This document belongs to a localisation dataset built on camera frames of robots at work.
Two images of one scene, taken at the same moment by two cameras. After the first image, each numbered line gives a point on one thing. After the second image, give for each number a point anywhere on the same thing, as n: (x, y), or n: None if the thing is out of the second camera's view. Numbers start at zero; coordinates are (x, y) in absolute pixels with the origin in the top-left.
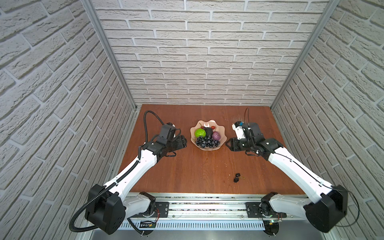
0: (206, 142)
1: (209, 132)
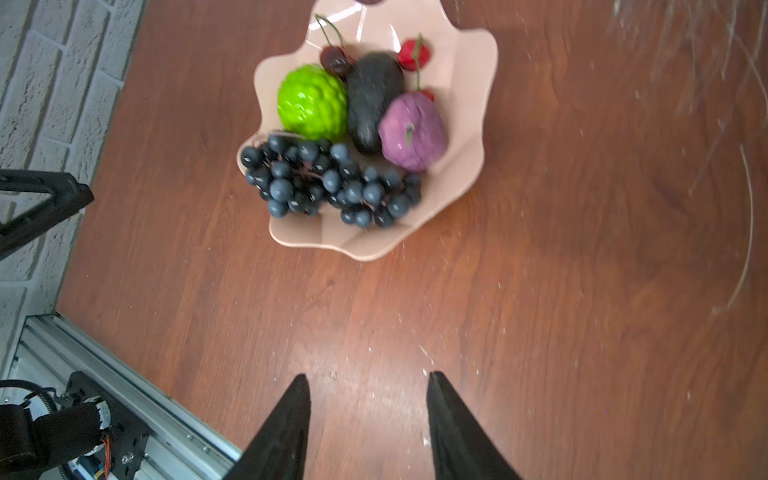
0: (304, 176)
1: (374, 81)
